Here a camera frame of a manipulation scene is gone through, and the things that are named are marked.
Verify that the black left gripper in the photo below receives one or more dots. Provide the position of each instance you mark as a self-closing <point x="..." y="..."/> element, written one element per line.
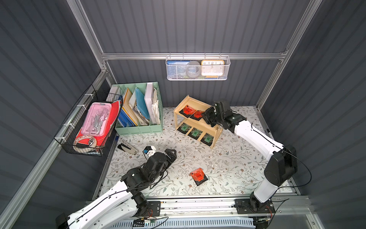
<point x="165" y="157"/>

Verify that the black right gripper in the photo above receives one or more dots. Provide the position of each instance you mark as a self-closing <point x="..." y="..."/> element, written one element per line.
<point x="214" y="115"/>

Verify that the red tea bag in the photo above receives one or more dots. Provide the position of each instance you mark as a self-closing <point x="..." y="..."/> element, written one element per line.
<point x="187" y="111"/>
<point x="197" y="115"/>
<point x="199" y="176"/>

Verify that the green tea bag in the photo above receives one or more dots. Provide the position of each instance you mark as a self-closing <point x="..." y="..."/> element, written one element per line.
<point x="207" y="139"/>
<point x="195" y="133"/>
<point x="184" y="128"/>

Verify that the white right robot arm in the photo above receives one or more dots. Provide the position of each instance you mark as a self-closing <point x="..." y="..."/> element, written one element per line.
<point x="281" y="161"/>

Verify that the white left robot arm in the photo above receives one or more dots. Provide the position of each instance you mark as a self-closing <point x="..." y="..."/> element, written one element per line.
<point x="124" y="199"/>

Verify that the light wooden two-tier shelf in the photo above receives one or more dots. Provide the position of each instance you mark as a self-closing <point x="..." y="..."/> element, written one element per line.
<point x="201" y="124"/>

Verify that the yellow white alarm clock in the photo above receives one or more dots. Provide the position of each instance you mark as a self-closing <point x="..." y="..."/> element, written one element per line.
<point x="212" y="68"/>

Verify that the white mesh hanging basket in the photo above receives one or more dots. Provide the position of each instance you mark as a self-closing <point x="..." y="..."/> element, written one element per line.
<point x="199" y="58"/>

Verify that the grey tape roll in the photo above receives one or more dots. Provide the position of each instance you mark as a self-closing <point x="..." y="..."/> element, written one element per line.
<point x="193" y="69"/>

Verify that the green file organizer box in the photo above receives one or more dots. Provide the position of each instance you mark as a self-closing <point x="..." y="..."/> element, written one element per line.
<point x="141" y="110"/>

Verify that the blue box in basket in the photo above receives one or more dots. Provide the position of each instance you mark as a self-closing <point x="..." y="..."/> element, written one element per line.
<point x="176" y="69"/>

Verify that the clear tape dispenser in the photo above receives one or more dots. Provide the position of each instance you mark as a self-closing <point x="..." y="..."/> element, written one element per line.
<point x="85" y="140"/>

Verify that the pink plastic tool case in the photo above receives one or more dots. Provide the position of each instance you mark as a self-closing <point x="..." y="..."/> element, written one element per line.
<point x="96" y="120"/>

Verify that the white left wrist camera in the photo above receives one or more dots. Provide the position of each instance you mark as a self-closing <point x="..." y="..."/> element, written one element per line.
<point x="149" y="151"/>

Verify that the black wire wall basket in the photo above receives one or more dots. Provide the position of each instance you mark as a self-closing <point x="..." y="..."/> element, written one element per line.
<point x="75" y="121"/>

